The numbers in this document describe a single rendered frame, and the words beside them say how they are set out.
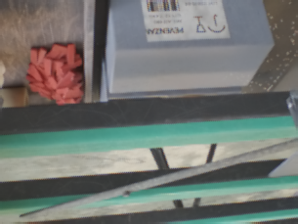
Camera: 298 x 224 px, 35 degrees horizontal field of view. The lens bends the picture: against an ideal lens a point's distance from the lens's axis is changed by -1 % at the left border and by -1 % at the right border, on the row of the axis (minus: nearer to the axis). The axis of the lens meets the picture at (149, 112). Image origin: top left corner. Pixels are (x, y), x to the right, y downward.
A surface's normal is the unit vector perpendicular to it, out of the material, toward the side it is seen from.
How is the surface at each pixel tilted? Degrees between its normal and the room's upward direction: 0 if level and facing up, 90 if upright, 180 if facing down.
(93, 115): 90
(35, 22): 0
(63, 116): 90
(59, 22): 0
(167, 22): 90
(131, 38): 90
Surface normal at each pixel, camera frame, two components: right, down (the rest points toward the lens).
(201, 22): 0.12, -0.41
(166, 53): 0.12, 0.91
